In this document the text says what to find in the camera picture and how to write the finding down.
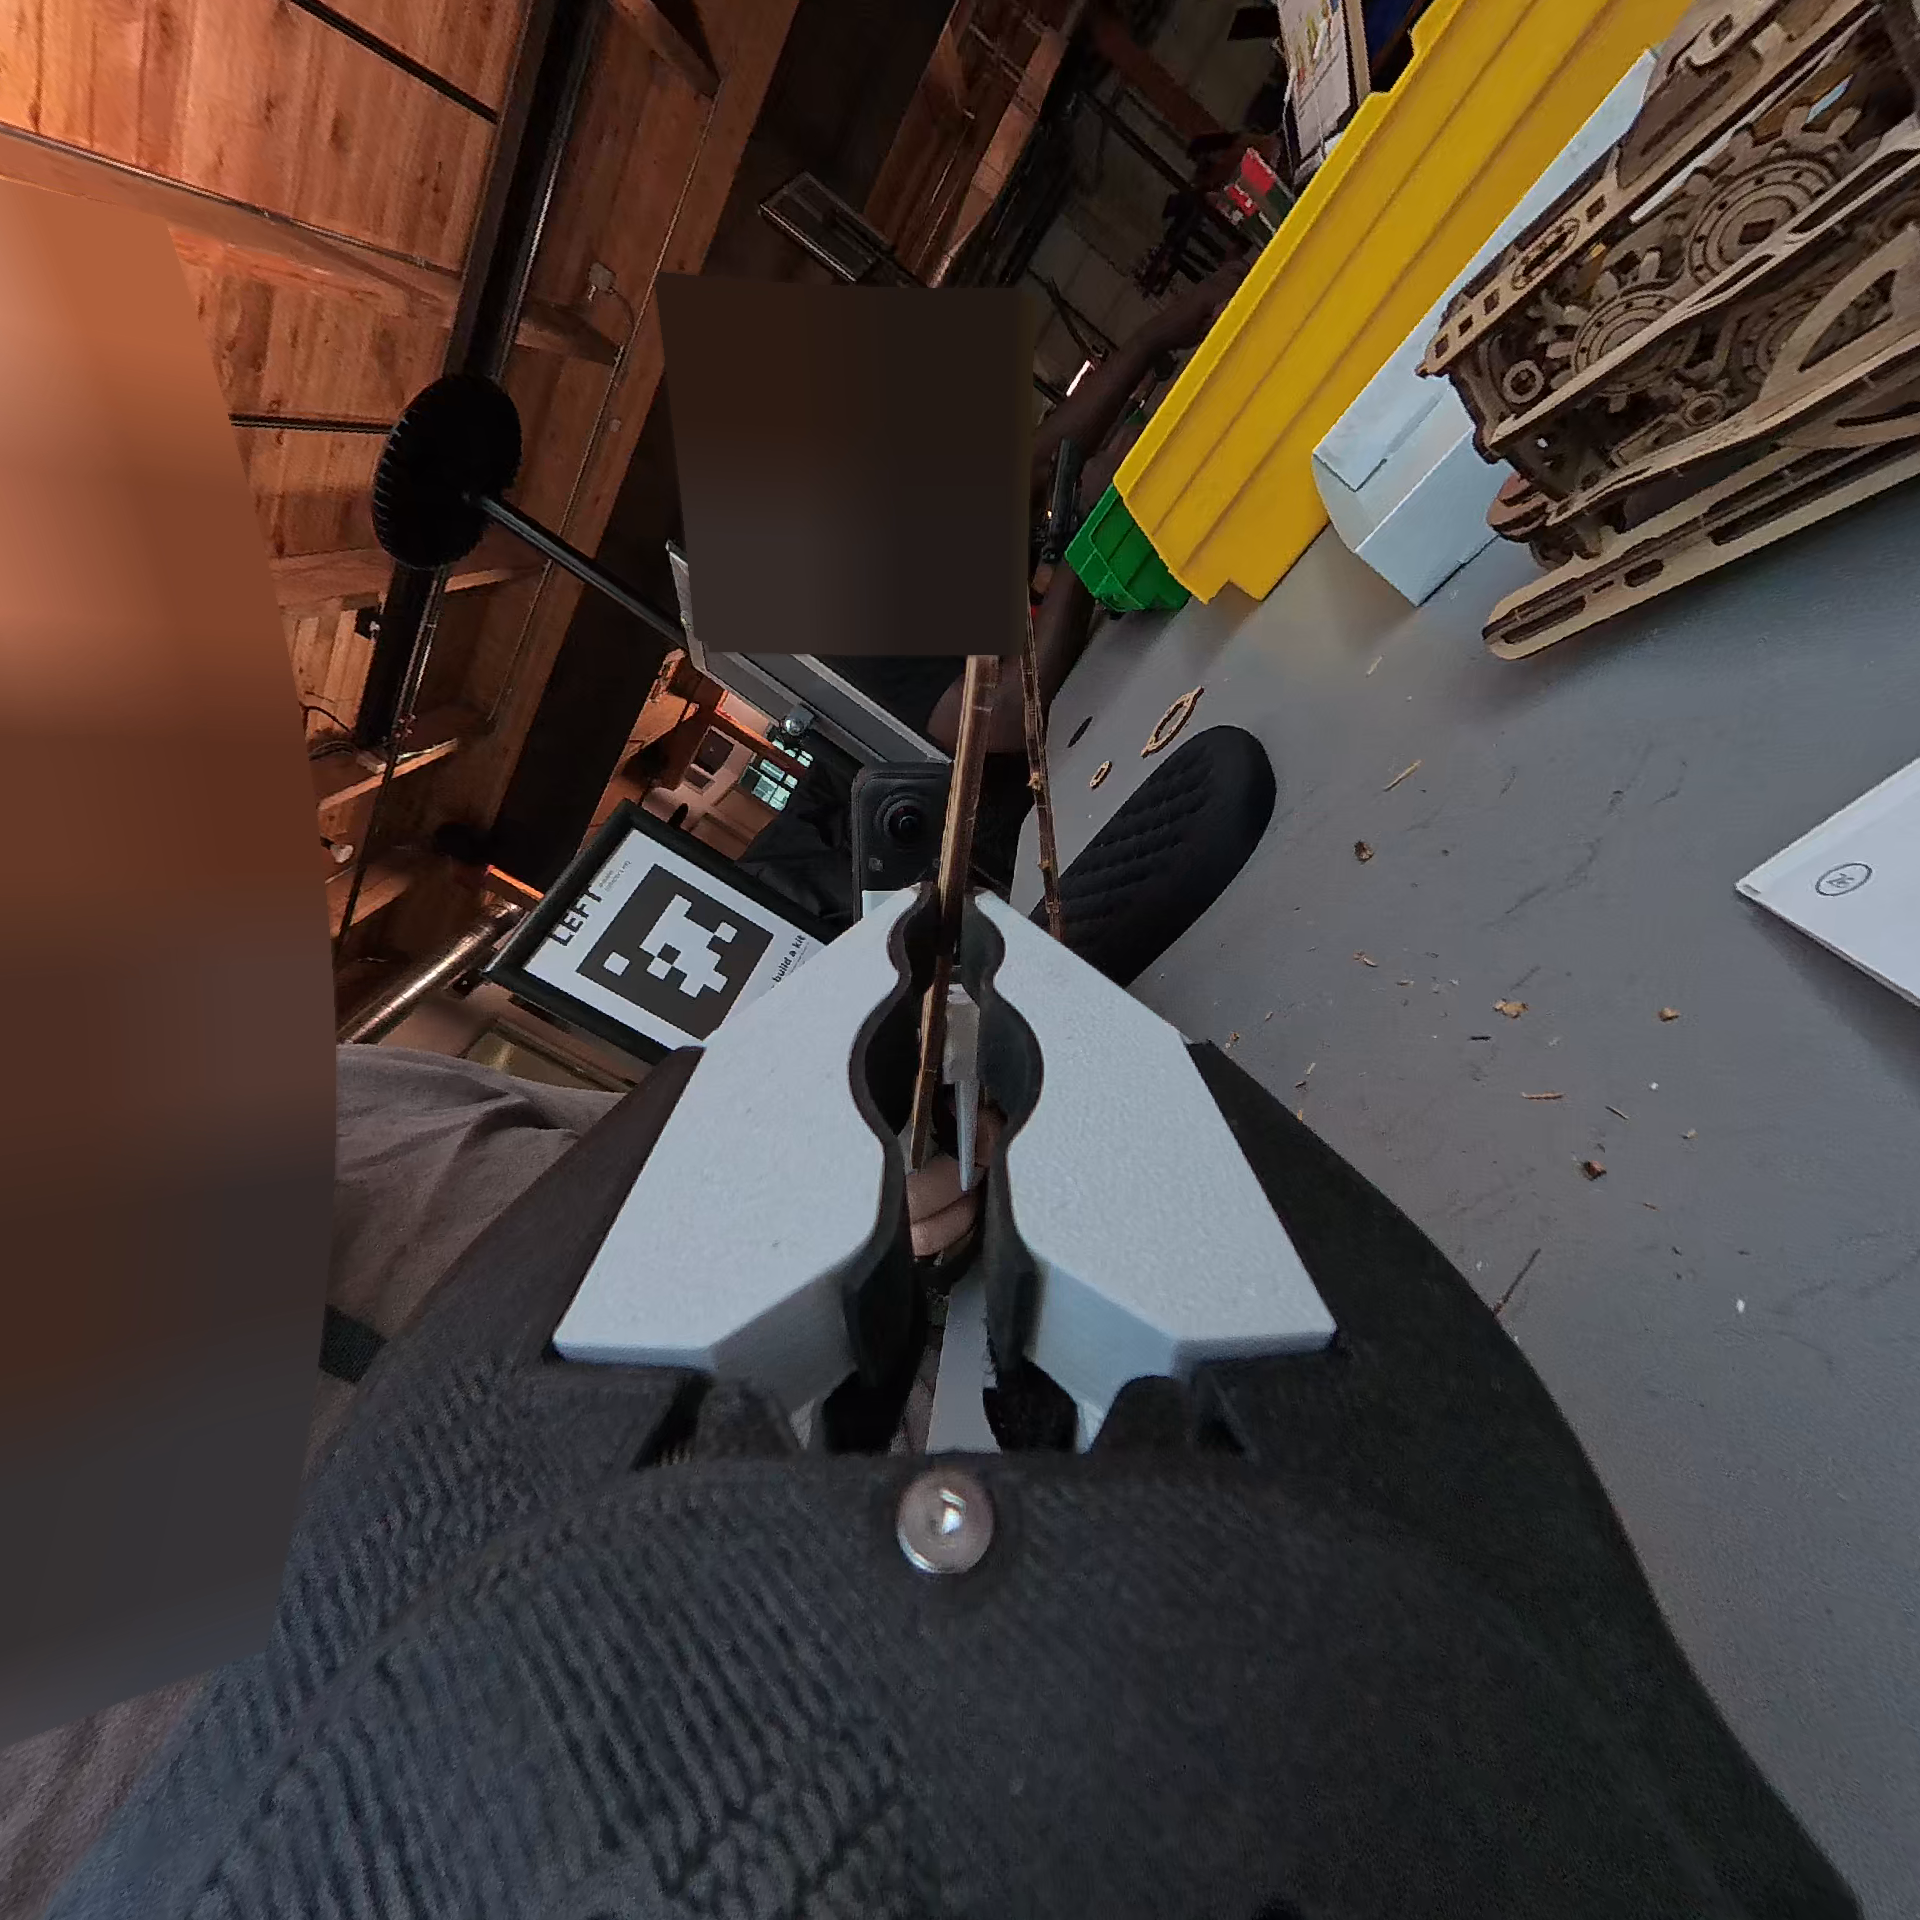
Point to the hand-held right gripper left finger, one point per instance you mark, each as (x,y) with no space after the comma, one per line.
(721,1200)

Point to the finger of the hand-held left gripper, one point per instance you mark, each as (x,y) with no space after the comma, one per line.
(969,1089)

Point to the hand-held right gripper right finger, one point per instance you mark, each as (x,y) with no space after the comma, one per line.
(1171,1200)

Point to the perforated plywood panel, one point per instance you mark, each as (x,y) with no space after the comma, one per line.
(961,811)

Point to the wooden mechanical model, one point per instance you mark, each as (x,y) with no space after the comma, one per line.
(1681,300)

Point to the person's left hand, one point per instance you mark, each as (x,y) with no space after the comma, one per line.
(940,1212)

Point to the framed marker sign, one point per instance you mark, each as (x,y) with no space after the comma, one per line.
(675,944)

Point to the green plastic bin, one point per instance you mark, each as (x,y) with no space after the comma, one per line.
(1124,557)

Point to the scattered wood chips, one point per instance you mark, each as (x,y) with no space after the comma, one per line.
(1506,1009)

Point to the white box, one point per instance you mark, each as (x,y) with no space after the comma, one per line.
(1410,510)

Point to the grey monitor panel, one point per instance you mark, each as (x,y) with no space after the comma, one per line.
(685,608)

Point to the yellow plastic bin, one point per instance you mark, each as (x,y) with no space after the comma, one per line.
(1348,300)

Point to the hanging light panel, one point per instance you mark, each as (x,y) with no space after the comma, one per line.
(826,224)

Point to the white instruction booklet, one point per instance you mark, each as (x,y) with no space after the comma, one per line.
(1852,885)

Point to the black round fan on pole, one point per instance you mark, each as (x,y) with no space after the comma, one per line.
(446,469)

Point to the silver ventilation duct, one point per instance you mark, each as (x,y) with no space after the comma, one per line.
(427,975)

